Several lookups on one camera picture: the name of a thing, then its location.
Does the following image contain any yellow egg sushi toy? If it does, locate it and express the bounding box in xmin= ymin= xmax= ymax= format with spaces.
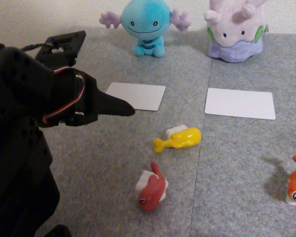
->
xmin=153 ymin=125 xmax=202 ymax=154

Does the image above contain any blue Wooper plush toy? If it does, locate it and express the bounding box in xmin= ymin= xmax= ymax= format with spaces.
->
xmin=98 ymin=0 xmax=192 ymax=58

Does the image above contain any red tuna sushi toy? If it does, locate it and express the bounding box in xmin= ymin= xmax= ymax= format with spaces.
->
xmin=135 ymin=161 xmax=169 ymax=212

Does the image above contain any purple Goomy plush toy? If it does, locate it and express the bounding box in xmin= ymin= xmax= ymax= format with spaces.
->
xmin=203 ymin=0 xmax=269 ymax=63

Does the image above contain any white rectangular card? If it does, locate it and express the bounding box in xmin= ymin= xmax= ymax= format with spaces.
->
xmin=105 ymin=82 xmax=166 ymax=111
xmin=204 ymin=87 xmax=276 ymax=120

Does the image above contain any grey carpet tile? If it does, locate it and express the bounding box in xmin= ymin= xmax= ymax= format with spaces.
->
xmin=189 ymin=32 xmax=296 ymax=237
xmin=34 ymin=26 xmax=214 ymax=237

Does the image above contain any red white black servo wire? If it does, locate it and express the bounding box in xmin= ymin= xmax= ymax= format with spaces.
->
xmin=42 ymin=68 xmax=86 ymax=124

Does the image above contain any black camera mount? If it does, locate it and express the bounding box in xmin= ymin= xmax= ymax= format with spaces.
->
xmin=35 ymin=30 xmax=87 ymax=68

